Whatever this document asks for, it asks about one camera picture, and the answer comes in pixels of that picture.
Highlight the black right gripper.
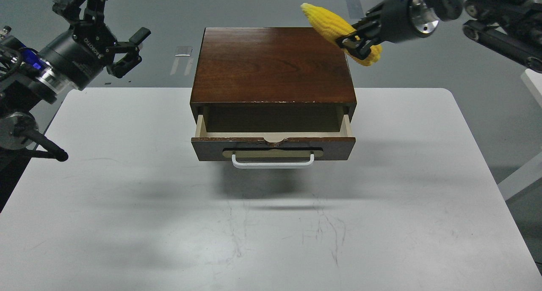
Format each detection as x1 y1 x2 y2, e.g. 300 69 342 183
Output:
335 0 424 61

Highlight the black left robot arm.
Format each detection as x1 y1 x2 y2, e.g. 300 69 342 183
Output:
0 0 151 208

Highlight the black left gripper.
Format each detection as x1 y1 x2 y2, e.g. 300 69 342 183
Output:
38 0 151 90

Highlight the dark wooden cabinet box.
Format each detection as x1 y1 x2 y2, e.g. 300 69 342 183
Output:
190 27 357 117

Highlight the yellow corn cob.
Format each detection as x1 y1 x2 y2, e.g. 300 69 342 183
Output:
300 3 382 67

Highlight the white side table edge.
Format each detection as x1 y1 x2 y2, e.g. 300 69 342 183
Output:
498 68 542 201

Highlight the grey floor tape strip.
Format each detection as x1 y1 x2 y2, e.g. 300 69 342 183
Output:
345 0 365 19

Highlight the wooden drawer with white handle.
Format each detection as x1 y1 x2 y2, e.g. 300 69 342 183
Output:
191 103 356 162

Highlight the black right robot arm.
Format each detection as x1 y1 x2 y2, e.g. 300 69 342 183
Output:
333 0 542 73

